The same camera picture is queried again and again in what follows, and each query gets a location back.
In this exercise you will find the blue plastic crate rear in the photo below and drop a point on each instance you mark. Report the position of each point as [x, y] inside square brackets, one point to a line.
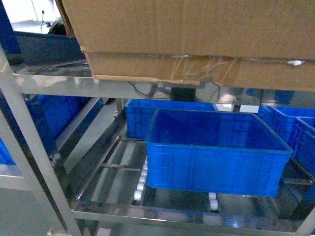
[139, 113]

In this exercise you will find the brown cardboard box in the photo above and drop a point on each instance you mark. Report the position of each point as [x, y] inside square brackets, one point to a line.
[259, 44]

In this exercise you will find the blue plastic crate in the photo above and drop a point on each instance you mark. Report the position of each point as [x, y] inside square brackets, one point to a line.
[139, 113]
[229, 153]

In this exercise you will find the stainless roller flow rack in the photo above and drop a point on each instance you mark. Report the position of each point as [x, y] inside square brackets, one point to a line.
[88, 196]

